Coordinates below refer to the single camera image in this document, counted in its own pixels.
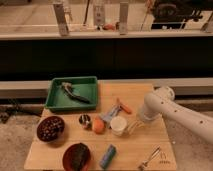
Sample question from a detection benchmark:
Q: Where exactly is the small dark shiny ball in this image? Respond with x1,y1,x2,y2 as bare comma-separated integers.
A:
79,114,92,129

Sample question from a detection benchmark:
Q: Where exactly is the dark purple bowl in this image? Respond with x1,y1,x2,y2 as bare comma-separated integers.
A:
37,116,65,142

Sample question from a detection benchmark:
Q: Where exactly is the red bowl with dark contents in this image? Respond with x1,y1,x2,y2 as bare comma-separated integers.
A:
62,143,91,171

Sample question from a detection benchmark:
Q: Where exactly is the pale yellow banana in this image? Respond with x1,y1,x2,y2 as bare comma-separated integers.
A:
123,122,136,136

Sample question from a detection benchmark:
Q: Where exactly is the green plastic tray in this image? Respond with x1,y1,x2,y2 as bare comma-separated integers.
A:
45,76,98,112

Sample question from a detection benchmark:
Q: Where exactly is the orange fruit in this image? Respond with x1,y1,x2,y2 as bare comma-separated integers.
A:
92,117,105,134

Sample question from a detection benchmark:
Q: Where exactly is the orange carrot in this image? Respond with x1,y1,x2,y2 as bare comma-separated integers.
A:
117,98,132,114

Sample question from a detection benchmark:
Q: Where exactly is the light blue tool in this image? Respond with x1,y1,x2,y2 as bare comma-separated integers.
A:
100,105,121,123

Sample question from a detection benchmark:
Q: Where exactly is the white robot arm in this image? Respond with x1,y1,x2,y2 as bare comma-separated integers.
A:
136,86,213,144

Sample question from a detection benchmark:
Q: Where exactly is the wooden table board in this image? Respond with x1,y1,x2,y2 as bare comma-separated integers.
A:
24,83,176,171

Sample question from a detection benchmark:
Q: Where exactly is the dark tool in tray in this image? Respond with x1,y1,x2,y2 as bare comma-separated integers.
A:
61,82,90,104

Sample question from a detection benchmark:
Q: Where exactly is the white round cup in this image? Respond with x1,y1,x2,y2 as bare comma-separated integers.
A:
110,116,127,136

